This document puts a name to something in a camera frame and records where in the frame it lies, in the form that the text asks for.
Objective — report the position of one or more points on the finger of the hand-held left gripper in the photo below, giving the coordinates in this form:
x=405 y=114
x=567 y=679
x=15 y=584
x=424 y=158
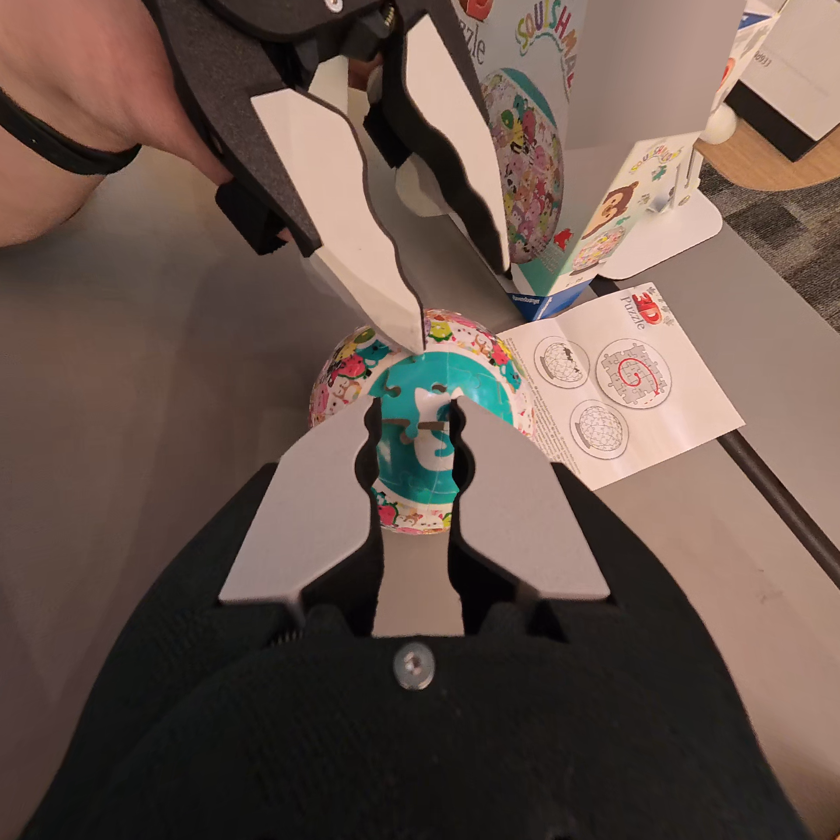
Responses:
x=328 y=197
x=453 y=118

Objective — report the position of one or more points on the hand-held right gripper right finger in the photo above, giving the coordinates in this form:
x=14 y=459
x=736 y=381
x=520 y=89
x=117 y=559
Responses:
x=525 y=525

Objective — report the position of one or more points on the colourful puzzle box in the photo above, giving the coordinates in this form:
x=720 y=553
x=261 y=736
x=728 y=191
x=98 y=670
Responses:
x=531 y=151

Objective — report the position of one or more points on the small white puzzle box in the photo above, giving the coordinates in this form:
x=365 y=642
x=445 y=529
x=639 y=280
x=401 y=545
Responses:
x=748 y=52

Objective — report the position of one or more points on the colourful puzzle ball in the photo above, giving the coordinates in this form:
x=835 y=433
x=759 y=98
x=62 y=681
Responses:
x=410 y=380

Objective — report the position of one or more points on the person's left hand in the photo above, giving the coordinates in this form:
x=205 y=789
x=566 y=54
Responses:
x=98 y=65

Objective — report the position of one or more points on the curved wooden board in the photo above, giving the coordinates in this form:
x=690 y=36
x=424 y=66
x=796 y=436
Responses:
x=754 y=167

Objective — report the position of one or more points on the white instruction leaflet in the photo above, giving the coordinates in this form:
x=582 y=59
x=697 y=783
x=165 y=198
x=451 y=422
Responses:
x=689 y=420

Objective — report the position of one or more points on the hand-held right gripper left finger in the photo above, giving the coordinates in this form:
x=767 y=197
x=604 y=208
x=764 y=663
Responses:
x=308 y=525

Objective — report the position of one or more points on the white instruction sign board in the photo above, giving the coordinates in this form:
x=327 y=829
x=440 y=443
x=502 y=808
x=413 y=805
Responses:
x=807 y=65

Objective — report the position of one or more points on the black wristband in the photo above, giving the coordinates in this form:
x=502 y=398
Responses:
x=65 y=156

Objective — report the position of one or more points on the white metal stand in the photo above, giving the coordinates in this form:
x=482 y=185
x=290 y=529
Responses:
x=689 y=229

